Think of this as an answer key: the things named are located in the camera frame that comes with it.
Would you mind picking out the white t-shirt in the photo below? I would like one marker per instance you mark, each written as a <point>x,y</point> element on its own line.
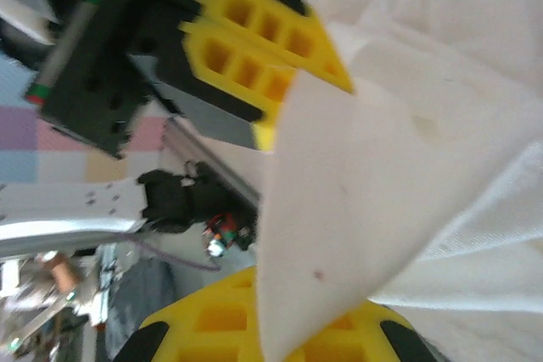
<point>382,167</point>

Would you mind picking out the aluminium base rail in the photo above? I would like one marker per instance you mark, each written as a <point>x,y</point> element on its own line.
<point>199,146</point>

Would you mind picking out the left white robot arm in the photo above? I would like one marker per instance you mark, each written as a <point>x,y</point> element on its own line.
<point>63,209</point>

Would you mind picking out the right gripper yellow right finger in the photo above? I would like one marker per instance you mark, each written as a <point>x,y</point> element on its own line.
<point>373,336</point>

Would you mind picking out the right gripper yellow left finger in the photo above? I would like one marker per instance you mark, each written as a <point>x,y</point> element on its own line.
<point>178,332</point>

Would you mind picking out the brown cardboard tube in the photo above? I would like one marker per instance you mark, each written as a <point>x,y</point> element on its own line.
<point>63,273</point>

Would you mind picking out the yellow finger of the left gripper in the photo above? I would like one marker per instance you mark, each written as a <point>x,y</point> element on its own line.
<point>254,95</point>
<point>280,10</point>

